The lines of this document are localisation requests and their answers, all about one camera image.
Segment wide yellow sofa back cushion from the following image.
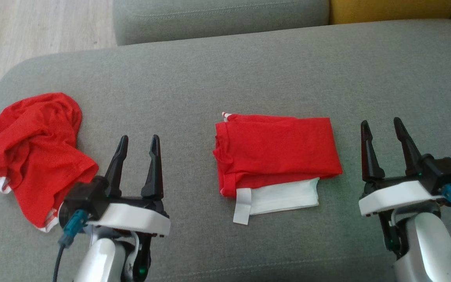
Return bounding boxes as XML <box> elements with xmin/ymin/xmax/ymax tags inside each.
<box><xmin>329</xmin><ymin>0</ymin><xmax>451</xmax><ymax>25</ymax></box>

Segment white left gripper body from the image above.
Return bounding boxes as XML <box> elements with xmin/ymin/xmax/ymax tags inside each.
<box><xmin>88</xmin><ymin>197</ymin><xmax>171</xmax><ymax>237</ymax></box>

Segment red mesh shorts white trim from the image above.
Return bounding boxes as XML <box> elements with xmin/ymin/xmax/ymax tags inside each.
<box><xmin>0</xmin><ymin>92</ymin><xmax>100</xmax><ymax>233</ymax></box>

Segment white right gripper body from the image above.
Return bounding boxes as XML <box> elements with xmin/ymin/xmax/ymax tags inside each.
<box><xmin>358</xmin><ymin>175</ymin><xmax>444</xmax><ymax>218</ymax></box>

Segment large grey sofa seat cushion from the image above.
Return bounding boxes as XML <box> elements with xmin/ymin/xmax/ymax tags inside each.
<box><xmin>0</xmin><ymin>19</ymin><xmax>451</xmax><ymax>282</ymax></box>

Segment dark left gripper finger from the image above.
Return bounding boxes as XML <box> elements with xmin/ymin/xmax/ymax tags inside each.
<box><xmin>141</xmin><ymin>134</ymin><xmax>164</xmax><ymax>199</ymax></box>
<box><xmin>104</xmin><ymin>135</ymin><xmax>129</xmax><ymax>197</ymax></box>

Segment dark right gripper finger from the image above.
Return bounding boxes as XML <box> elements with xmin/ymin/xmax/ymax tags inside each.
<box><xmin>361</xmin><ymin>120</ymin><xmax>386</xmax><ymax>183</ymax></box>
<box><xmin>393</xmin><ymin>117</ymin><xmax>424</xmax><ymax>177</ymax></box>

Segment left camera cable teal plug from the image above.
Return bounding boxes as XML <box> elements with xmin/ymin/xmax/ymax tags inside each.
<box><xmin>53</xmin><ymin>209</ymin><xmax>90</xmax><ymax>282</ymax></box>

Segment red shirt with white panels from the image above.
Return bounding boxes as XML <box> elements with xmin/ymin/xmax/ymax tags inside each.
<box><xmin>213</xmin><ymin>112</ymin><xmax>343</xmax><ymax>226</ymax></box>

